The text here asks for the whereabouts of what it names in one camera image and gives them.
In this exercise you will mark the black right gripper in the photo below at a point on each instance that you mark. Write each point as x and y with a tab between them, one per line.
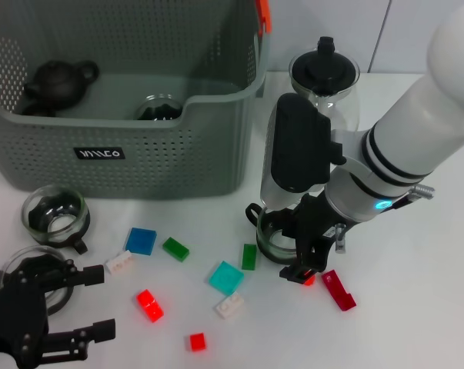
316	227

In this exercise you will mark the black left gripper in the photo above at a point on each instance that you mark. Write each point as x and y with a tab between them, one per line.
16	319

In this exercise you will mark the glass teacup black sleeve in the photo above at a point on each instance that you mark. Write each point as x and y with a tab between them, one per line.
35	219
266	250
160	109
58	298

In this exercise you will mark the white toy brick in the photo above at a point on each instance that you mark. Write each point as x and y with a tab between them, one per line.
120	262
229	304

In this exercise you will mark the grey perforated plastic storage bin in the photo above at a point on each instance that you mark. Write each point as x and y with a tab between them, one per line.
158	161

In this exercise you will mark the small red toy brick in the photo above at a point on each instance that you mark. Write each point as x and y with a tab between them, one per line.
310	281
198	341

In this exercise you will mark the green toy brick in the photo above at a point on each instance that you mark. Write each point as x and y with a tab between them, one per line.
249	256
175	249

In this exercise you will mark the bright red toy brick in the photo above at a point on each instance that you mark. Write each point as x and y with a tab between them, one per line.
151	305

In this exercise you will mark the dark red long brick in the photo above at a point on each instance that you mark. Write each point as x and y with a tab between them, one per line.
337	292

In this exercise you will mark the blue square toy plate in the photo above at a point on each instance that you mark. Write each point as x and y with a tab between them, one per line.
141	240

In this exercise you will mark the teal square toy plate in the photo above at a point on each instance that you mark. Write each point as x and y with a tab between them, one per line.
226	277

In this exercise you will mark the clear glass teapot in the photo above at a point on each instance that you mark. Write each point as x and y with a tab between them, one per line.
349	104

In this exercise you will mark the black lid with steel strainer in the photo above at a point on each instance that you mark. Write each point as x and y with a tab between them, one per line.
324	69

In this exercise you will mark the dark clay teapot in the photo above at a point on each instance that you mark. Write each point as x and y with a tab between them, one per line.
58	82

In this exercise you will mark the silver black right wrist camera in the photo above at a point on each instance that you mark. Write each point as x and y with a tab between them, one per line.
299	146

